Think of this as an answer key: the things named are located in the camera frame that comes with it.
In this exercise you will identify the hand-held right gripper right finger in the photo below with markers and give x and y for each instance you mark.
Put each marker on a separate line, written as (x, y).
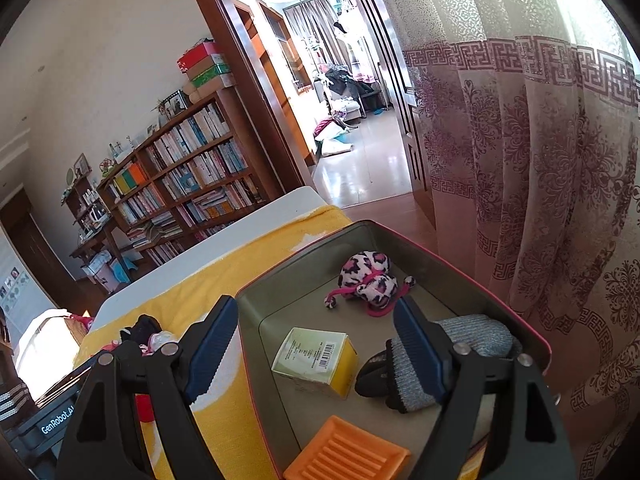
(417, 345)

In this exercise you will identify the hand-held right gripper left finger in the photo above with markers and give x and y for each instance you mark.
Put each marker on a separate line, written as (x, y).
(215, 345)

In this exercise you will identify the pink leopard plush toy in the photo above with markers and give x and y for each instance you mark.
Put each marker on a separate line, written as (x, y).
(367, 272)

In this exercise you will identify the yellow green carton box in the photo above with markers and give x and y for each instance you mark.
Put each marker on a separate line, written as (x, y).
(310, 355)

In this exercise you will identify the metal tin container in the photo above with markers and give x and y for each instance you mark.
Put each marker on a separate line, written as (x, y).
(380, 240)

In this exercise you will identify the orange soap dish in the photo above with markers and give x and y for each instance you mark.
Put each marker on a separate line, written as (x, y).
(340, 452)

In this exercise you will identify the person's left forearm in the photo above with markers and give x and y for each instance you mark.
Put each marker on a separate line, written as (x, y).
(15, 402)

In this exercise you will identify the grey patterned sock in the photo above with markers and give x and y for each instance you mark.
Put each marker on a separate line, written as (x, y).
(160, 342)

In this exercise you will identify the yellow star towel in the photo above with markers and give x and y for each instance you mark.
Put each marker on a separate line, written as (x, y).
(200, 280)

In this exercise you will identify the red ball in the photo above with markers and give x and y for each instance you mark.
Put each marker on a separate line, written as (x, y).
(145, 407)

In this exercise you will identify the small pink toy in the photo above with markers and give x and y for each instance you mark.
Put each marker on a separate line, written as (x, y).
(111, 346)

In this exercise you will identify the dark wooden door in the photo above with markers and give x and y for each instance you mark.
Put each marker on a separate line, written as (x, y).
(45, 260)

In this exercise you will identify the wooden bookshelf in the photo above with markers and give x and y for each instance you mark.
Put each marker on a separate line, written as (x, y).
(200, 170)

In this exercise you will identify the patterned purple curtain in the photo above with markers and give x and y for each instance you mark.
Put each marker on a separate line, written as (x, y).
(525, 160)

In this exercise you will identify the plain cardboard box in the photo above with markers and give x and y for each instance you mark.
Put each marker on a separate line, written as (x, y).
(210, 91)

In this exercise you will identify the green shoe box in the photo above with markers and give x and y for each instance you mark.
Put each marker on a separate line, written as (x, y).
(210, 77)

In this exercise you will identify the pile of clothes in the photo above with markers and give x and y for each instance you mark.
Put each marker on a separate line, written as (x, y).
(345, 80)

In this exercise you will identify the tan shoe box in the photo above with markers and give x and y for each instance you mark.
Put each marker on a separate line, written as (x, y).
(207, 66)

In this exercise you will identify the red shoe box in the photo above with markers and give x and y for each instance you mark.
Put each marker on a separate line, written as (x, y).
(197, 57)

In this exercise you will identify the grey striped curtain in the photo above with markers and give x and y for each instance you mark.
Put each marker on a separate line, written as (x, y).
(312, 25)

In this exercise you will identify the wall poster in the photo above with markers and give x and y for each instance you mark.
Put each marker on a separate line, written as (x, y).
(20, 290)

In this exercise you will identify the small picture frame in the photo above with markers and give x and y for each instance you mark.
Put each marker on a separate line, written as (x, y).
(81, 165)

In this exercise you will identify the dark photo frame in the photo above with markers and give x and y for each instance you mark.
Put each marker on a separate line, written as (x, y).
(174, 103)

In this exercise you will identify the wooden door frame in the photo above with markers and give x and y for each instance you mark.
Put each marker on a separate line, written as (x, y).
(235, 75)

